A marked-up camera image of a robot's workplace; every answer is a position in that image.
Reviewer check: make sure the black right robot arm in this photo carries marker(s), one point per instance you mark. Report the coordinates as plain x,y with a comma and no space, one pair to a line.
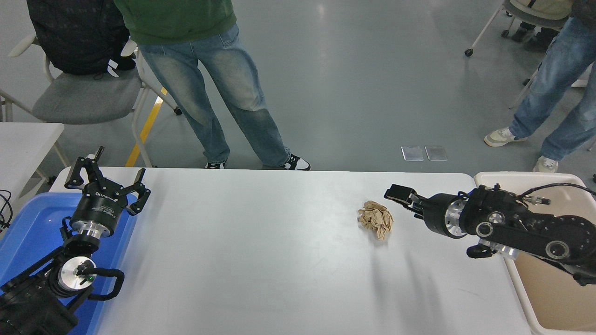
526,228

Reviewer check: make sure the blue plastic tray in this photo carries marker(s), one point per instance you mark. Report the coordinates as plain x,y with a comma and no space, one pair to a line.
32,223

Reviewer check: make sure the wheeled office chair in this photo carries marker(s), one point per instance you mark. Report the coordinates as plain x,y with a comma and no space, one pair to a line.
514,8

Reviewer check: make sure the crumpled tan paper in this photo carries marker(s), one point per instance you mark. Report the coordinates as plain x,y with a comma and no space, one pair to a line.
376,218

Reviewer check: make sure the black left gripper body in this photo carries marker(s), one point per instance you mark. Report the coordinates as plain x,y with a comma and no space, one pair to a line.
100,207

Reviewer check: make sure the yellow floor tape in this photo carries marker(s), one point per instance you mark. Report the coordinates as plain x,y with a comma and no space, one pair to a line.
146,128

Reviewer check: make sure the silver floor plate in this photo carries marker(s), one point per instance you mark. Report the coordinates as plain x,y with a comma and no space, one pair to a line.
436,152
412,153

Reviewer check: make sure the person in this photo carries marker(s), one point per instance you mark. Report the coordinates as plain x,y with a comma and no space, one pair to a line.
209,70
540,42
554,79

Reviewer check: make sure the large pale plastic bin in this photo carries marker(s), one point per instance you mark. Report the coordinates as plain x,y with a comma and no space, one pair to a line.
549,298

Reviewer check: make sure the white side table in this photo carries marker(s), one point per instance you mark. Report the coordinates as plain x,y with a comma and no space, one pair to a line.
23,144

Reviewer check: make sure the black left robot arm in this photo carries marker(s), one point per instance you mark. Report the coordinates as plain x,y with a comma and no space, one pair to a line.
28,307

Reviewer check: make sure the grey seat white chair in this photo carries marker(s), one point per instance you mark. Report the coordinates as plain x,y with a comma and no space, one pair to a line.
84,97

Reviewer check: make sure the black jacket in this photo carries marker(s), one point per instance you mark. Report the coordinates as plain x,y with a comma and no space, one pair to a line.
74,32

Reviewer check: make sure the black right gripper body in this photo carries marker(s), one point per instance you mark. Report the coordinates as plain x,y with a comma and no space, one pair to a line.
436,214

